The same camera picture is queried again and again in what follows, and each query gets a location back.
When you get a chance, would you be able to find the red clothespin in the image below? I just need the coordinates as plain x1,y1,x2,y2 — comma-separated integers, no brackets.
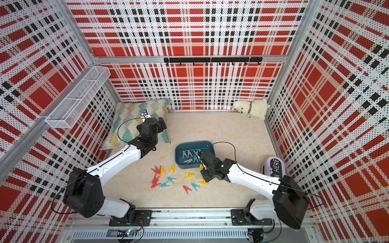
183,185,192,195
152,166,162,175
152,175,160,184
151,183,161,188

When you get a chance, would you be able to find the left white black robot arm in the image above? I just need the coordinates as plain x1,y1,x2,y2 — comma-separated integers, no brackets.
63,117,167,224

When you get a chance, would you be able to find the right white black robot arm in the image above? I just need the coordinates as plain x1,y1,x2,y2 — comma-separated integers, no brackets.
199,152,310,229

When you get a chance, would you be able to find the teal plastic storage box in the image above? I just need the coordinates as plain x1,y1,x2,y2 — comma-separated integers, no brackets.
175,141,215,169

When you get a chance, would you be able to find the patterned teal yellow pillow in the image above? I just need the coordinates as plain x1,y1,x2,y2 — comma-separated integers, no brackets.
102,98,171,150

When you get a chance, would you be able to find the white plush dog toy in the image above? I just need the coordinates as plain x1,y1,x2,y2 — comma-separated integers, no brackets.
233,99,270,120

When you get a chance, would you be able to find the green circuit board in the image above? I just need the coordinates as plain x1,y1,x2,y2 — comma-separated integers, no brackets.
117,229,138,238

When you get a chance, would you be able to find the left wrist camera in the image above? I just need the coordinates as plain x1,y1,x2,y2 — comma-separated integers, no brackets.
139,109,151,119

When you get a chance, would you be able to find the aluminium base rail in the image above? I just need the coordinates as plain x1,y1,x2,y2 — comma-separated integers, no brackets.
60,208,323,243

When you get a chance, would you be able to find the white wire mesh shelf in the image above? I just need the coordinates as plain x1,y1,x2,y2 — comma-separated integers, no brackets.
45,66,110,129

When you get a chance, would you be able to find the black wall hook rail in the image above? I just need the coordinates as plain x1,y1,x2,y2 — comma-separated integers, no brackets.
164,57,263,65

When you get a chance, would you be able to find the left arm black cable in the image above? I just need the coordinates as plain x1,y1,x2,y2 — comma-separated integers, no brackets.
50,117,145,215

